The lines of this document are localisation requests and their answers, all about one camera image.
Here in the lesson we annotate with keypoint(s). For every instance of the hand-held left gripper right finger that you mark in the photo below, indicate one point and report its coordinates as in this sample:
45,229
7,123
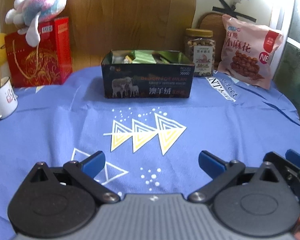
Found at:
210,162

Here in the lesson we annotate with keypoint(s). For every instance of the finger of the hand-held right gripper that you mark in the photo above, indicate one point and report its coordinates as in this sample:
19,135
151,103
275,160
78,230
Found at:
296,157
280,161

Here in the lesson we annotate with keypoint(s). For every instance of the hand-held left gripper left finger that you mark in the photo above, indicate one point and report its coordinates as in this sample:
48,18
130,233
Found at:
95,162

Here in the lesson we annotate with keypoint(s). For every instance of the dark cardboard box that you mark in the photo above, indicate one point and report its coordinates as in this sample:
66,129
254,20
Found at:
147,85

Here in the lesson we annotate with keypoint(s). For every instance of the green snack packet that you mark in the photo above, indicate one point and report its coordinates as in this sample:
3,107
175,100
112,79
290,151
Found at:
142,56

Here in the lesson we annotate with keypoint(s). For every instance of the blue printed tablecloth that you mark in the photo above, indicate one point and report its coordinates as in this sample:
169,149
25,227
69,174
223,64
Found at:
65,120

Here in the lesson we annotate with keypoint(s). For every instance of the nut jar with gold lid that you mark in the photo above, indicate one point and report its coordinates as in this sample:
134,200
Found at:
201,52

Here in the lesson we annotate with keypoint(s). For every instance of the white enamel mug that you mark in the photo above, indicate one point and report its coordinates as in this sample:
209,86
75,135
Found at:
2,100

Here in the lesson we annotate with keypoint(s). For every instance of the dark cabinet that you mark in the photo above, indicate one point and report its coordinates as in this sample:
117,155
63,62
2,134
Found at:
297,42

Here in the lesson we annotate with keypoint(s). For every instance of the pink snack bag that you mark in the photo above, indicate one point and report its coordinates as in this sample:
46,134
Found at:
247,50

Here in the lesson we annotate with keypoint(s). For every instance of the red gift bag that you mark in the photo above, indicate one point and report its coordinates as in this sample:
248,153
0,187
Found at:
40,55

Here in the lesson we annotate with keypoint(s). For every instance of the wooden cutting board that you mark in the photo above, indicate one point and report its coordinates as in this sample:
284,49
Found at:
210,27

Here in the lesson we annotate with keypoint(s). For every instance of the wooden panel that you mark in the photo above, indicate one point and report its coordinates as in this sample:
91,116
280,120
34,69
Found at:
115,12

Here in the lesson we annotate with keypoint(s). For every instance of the pink blue plush toy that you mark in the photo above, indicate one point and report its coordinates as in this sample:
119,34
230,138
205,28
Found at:
42,2

